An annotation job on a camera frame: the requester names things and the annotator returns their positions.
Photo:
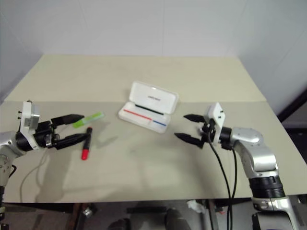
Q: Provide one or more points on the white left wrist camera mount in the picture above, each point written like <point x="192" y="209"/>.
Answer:
<point x="27" y="119"/>

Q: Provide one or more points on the dark table leg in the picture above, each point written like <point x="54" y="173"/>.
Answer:
<point x="80" y="218"/>
<point x="213" y="215"/>

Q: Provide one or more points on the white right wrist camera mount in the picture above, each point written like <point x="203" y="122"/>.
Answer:
<point x="217" y="119"/>

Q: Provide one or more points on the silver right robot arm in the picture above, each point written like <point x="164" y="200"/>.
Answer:
<point x="259" y="153"/>

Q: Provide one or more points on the green translucent highlighter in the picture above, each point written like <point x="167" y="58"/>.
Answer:
<point x="87" y="119"/>

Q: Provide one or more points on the dark frame beside table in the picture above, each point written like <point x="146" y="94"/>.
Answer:
<point x="295" y="107"/>

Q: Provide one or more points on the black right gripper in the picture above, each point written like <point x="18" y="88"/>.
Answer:
<point x="207" y="131"/>

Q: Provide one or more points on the white rectangular case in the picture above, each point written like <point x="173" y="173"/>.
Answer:
<point x="153" y="103"/>

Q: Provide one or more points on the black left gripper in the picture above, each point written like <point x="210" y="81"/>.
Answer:
<point x="44" y="135"/>

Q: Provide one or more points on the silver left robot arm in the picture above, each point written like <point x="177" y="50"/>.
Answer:
<point x="7" y="143"/>

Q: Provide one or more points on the red and black marker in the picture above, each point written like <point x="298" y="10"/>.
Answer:
<point x="86" y="146"/>

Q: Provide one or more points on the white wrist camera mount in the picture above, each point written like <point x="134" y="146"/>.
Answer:
<point x="217" y="119"/>
<point x="27" y="119"/>

